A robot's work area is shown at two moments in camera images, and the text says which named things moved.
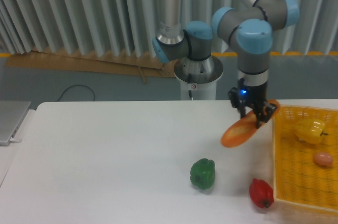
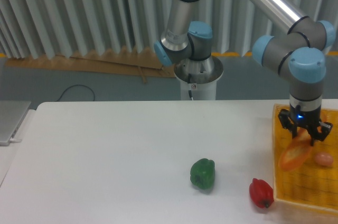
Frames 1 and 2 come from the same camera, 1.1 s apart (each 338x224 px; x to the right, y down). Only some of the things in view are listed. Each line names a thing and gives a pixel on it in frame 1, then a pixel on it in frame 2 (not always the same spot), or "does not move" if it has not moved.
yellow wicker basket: (298, 181) does not move
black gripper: (246, 95) to (309, 120)
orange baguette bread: (241, 129) to (297, 151)
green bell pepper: (202, 173) does not move
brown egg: (322, 158) does not move
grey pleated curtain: (115, 12) does not move
